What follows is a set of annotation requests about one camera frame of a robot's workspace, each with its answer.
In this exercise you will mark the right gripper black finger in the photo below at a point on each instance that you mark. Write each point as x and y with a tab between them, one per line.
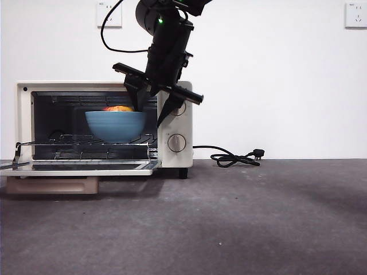
170	107
140	98

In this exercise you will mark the red yellow apple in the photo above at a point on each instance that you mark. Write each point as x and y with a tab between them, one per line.
119	109

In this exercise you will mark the blue ribbed bowl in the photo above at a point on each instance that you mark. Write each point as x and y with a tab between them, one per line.
114	126

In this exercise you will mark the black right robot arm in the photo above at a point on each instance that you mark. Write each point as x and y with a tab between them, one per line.
169	25

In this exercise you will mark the cream oven knob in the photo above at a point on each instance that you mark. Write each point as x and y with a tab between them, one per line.
183	110
176	143

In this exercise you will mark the cream Toshiba toaster oven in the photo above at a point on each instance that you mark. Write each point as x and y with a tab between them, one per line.
24	120

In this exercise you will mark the white wall socket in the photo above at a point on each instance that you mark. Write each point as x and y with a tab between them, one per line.
357	15
113	21

